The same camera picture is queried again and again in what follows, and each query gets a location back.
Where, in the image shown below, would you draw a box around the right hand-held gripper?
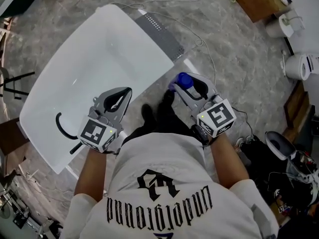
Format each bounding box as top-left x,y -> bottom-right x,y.
173,73 -> 237,139

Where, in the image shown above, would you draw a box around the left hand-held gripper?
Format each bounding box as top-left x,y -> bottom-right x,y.
76,86 -> 133,154

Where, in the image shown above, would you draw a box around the blue bottle cap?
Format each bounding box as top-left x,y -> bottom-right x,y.
168,72 -> 194,94

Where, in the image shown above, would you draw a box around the person's left forearm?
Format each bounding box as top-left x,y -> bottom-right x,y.
74,147 -> 108,202

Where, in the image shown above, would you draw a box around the person's right forearm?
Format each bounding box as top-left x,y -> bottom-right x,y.
210,132 -> 250,190

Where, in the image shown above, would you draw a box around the person's right black shoe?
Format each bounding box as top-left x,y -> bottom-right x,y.
160,90 -> 176,109

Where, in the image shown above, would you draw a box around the person's black shoe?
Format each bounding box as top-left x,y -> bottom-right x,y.
160,90 -> 176,109
141,104 -> 157,128

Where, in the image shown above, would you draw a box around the person's left black shoe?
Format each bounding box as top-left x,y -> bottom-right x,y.
141,104 -> 157,128

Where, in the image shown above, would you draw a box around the black wrist device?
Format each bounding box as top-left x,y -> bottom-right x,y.
190,124 -> 212,146

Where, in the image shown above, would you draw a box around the person's black trousers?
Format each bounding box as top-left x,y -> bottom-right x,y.
122,93 -> 209,149

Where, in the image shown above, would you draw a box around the grey perforated panel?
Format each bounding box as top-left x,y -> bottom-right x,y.
134,8 -> 185,61

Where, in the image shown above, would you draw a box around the white printed t-shirt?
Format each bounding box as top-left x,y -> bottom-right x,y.
59,132 -> 280,239

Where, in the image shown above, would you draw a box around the white toilet brush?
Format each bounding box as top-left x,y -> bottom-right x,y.
279,49 -> 288,77

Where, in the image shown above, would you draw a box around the white toilet with raised lid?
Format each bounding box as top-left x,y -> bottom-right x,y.
285,53 -> 319,82

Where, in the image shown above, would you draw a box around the closed cardboard box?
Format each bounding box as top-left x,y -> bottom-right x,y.
233,0 -> 293,23

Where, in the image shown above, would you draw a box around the brown wooden stand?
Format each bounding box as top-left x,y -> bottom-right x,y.
0,118 -> 28,164

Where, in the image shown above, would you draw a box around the black-legged chair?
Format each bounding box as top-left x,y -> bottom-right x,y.
0,67 -> 36,101

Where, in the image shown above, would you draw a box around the white floor cable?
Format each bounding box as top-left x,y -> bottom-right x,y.
109,0 -> 236,85

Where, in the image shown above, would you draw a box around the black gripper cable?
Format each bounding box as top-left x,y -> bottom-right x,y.
231,108 -> 255,139

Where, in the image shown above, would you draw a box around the black faucet handle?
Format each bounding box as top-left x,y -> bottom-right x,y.
69,142 -> 83,155

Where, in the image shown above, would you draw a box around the black curved cable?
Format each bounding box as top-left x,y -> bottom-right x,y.
55,112 -> 78,141

